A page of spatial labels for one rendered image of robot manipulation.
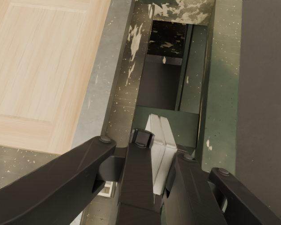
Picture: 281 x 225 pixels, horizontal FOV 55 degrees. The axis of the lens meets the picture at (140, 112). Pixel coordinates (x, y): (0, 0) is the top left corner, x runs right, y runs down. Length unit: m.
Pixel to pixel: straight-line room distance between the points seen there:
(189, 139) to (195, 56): 0.35
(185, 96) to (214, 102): 0.42
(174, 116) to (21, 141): 0.32
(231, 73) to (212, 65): 0.04
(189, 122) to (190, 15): 0.29
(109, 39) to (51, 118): 0.21
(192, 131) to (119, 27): 0.28
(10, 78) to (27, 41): 0.10
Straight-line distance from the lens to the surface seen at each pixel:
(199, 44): 0.86
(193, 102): 0.96
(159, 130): 0.17
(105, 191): 0.53
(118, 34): 0.62
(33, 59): 0.67
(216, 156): 0.50
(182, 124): 0.60
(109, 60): 0.59
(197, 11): 0.73
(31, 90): 0.63
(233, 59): 0.59
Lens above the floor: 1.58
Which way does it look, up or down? 51 degrees down
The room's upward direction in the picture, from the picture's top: 165 degrees counter-clockwise
